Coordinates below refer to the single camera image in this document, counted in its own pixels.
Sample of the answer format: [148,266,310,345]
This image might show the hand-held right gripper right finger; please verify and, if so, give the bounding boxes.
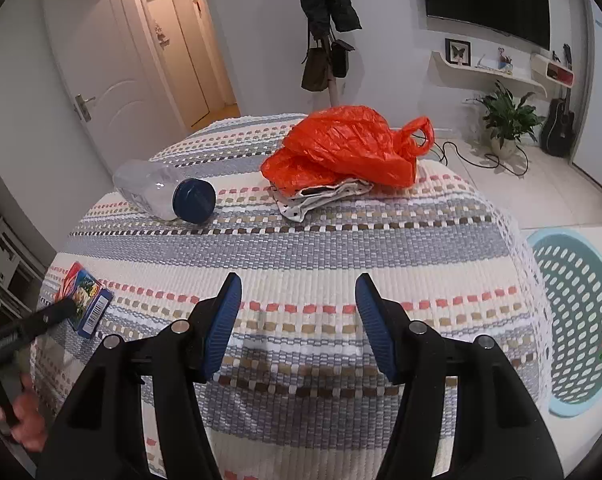
[355,272,565,480]

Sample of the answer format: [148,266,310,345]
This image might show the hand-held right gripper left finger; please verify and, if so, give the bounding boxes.
[36,272,243,480]

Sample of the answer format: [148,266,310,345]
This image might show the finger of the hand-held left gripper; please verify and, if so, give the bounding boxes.
[21,298,78,342]

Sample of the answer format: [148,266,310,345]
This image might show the small blue carton box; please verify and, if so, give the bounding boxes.
[56,262,115,339]

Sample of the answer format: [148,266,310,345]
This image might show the teal plastic laundry basket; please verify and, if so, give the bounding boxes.
[524,227,602,419]

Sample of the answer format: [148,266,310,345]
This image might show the person's left hand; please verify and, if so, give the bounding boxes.
[8,372,50,454]

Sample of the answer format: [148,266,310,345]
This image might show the white folding rack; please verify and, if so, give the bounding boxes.
[0,209,48,312]

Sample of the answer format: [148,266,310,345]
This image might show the striped woven tablecloth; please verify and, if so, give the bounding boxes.
[31,112,555,480]

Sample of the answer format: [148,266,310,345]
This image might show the white dotted cloth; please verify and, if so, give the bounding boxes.
[272,177,376,224]

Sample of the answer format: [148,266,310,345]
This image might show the clear bottle with blue cap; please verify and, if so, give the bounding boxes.
[112,159,217,224]

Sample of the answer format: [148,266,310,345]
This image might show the red plastic bag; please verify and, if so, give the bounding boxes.
[260,105,435,189]

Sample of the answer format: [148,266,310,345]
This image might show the white room door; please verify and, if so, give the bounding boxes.
[41,0,190,191]

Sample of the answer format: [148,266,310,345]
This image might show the green potted plant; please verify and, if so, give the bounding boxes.
[465,80,547,159]

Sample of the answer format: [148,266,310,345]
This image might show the brown hanging bag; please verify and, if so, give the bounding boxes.
[300,35,332,94]

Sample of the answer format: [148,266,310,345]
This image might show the black acoustic guitar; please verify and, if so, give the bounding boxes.
[539,44,576,157]

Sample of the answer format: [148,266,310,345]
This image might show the black hanging bag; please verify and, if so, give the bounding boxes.
[330,40,355,80]

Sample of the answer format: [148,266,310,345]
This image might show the beige hallway door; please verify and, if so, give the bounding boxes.
[140,0,213,117]

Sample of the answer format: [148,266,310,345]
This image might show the framed butterfly picture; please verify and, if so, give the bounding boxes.
[444,38,473,69]

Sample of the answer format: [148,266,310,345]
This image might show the red-lined white box shelf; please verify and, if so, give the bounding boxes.
[530,51,576,90]

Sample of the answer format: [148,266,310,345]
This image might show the white standing air conditioner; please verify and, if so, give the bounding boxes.
[570,0,602,189]

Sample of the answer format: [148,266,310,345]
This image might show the black television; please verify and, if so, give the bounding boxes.
[419,0,552,51]

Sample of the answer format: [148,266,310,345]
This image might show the black floor cable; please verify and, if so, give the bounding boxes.
[415,127,530,177]

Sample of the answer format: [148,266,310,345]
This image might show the low white wall shelf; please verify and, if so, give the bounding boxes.
[429,50,550,97]

